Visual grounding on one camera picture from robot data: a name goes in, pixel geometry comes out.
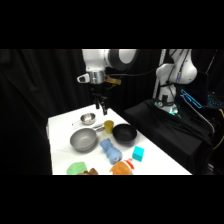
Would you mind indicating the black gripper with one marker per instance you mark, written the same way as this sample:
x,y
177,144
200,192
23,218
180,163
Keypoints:
x,y
98,96

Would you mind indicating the teal blue cube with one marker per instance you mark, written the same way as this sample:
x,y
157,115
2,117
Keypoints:
x,y
138,153

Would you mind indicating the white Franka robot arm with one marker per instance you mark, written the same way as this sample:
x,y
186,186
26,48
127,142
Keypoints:
x,y
95,60

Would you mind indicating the black bowl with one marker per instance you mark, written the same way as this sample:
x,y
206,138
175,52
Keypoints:
x,y
124,134

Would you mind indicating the grey bowl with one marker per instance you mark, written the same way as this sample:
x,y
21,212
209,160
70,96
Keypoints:
x,y
83,140

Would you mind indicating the small steel measuring cup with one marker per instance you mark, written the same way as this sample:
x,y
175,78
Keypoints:
x,y
88,118

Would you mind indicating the silver metal utensil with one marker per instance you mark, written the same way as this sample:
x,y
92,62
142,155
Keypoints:
x,y
98,127

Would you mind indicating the yellow cup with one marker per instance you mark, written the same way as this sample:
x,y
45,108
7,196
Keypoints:
x,y
108,127

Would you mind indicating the orange plush toy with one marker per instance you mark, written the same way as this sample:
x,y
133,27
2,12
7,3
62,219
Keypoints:
x,y
121,167

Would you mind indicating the brown plush toy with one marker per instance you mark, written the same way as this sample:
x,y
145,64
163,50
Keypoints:
x,y
90,172

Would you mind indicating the green plastic block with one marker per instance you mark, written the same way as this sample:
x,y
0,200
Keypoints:
x,y
76,168

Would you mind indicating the black curtains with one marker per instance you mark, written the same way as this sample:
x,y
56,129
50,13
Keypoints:
x,y
33,100

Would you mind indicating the black cloth covered stand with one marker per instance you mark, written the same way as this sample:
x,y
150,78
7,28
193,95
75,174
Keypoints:
x,y
166,133

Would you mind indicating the green base light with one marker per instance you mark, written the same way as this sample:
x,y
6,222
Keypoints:
x,y
172,111

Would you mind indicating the backlit keyboard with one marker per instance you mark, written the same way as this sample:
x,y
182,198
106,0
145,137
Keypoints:
x,y
216,101

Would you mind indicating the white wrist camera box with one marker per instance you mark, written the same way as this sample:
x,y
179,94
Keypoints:
x,y
83,78

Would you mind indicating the blue lit frame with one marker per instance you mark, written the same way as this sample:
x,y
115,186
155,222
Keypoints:
x,y
191,98

